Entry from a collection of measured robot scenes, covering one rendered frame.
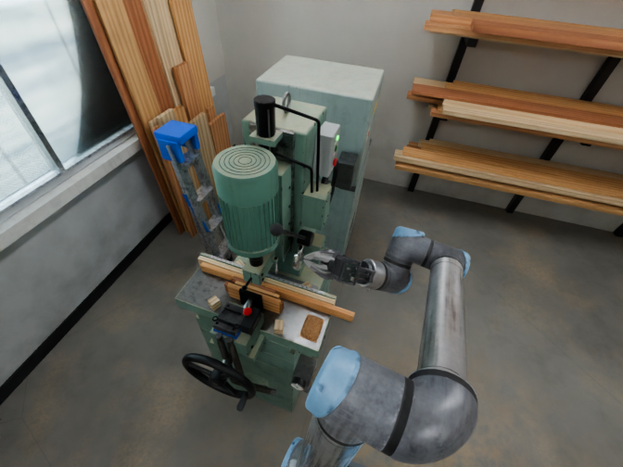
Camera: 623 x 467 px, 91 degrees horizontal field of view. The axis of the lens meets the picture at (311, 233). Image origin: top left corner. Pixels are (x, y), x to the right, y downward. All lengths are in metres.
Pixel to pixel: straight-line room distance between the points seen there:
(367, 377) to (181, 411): 1.68
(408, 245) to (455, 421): 0.55
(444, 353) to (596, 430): 2.07
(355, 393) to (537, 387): 2.12
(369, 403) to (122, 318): 2.16
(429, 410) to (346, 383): 0.12
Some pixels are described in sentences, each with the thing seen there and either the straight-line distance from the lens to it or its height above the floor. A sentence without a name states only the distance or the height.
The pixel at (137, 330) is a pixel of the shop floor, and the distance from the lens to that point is 2.42.
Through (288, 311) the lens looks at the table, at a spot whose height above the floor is 0.90.
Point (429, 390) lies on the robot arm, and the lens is 0.56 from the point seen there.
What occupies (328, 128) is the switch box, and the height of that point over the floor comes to 1.48.
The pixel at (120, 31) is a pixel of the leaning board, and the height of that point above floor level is 1.48.
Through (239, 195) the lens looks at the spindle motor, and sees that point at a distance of 0.82.
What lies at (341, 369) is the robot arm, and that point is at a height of 1.48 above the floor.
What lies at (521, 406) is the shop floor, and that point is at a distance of 2.46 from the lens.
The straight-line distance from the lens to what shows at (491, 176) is 2.91.
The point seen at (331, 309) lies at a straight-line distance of 1.20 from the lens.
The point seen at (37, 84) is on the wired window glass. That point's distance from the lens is 2.22.
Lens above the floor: 1.96
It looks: 46 degrees down
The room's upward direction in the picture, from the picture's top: 5 degrees clockwise
